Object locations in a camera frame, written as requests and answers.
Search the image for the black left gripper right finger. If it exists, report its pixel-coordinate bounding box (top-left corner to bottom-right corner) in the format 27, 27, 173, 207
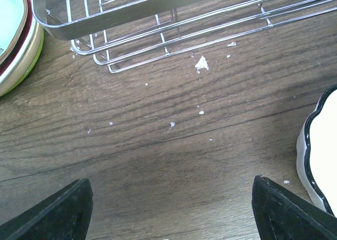
252, 175, 336, 239

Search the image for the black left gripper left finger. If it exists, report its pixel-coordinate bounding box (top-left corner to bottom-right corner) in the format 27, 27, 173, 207
1, 179, 93, 239

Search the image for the white scalloped bowl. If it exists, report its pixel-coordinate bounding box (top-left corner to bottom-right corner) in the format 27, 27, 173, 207
296, 85, 336, 216

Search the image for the metal wire dish rack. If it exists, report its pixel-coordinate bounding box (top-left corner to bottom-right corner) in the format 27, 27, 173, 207
31, 0, 336, 73

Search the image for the light green round plate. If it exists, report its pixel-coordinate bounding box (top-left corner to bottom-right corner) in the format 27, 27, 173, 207
1, 0, 44, 96

